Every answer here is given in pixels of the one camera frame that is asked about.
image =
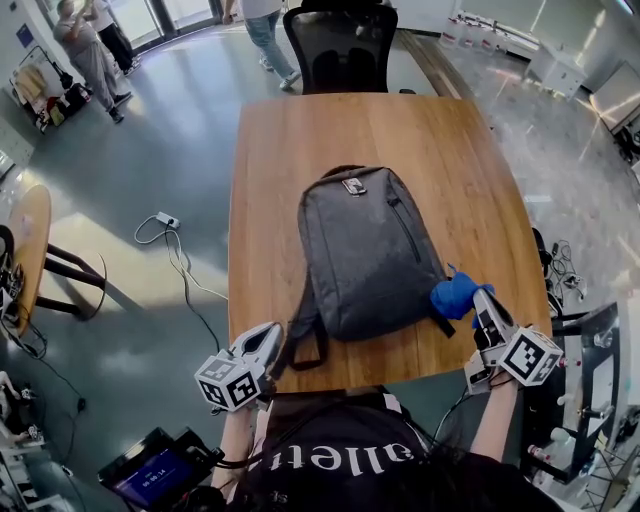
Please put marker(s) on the white power strip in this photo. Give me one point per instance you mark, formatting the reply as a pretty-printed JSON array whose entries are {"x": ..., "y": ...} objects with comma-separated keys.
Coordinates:
[{"x": 168, "y": 220}]

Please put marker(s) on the black shelf cart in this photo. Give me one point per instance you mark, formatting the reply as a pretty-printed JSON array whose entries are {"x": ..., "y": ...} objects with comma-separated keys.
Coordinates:
[{"x": 580, "y": 320}]

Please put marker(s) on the person's left forearm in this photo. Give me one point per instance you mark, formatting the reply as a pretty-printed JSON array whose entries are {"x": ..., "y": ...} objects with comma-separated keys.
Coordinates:
[{"x": 235, "y": 450}]

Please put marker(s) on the black round disc device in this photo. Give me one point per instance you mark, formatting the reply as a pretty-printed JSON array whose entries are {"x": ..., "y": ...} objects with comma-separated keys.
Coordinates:
[{"x": 6, "y": 245}]

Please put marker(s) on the white low cabinet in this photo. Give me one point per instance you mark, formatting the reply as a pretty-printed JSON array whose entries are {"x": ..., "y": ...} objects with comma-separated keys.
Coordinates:
[{"x": 557, "y": 75}]

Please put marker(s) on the blue wall sign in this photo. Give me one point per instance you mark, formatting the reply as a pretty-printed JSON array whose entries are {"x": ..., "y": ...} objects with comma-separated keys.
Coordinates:
[{"x": 23, "y": 34}]

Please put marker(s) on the clothes rack with bags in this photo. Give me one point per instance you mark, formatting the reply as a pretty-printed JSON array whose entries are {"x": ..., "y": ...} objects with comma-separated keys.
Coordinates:
[{"x": 45, "y": 95}]

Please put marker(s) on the blue cloth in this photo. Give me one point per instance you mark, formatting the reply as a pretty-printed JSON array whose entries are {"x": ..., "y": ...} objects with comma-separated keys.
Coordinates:
[{"x": 452, "y": 300}]

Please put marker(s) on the grey backpack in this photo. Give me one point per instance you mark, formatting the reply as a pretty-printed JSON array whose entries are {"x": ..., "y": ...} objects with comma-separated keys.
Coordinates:
[{"x": 360, "y": 260}]

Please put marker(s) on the white leaning board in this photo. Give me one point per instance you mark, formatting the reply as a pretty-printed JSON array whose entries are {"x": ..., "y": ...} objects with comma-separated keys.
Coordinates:
[{"x": 617, "y": 97}]

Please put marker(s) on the black tablet with blue screen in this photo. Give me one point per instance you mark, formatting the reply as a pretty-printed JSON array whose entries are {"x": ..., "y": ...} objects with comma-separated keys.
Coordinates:
[{"x": 150, "y": 477}]

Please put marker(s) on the person's right forearm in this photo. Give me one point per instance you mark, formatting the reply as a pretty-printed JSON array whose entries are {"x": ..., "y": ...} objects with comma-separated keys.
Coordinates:
[{"x": 495, "y": 420}]

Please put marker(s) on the black mesh office chair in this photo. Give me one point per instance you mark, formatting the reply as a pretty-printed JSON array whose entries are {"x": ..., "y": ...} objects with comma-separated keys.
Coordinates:
[{"x": 340, "y": 45}]

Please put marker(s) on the round wooden side table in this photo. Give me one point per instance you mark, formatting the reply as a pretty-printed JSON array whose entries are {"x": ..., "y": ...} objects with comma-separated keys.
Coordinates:
[{"x": 32, "y": 235}]

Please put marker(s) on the row of white containers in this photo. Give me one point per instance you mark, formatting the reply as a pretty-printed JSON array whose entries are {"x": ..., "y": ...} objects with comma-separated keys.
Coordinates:
[{"x": 480, "y": 37}]

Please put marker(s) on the person's black printed shirt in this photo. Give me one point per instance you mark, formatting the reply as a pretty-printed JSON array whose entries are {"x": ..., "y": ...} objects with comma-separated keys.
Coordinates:
[{"x": 350, "y": 450}]

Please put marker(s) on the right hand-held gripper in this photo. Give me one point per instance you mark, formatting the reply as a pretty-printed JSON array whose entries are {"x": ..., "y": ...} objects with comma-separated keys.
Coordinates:
[{"x": 530, "y": 357}]

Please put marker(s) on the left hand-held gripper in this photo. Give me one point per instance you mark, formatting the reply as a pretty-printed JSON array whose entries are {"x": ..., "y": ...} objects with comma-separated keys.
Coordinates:
[{"x": 227, "y": 382}]

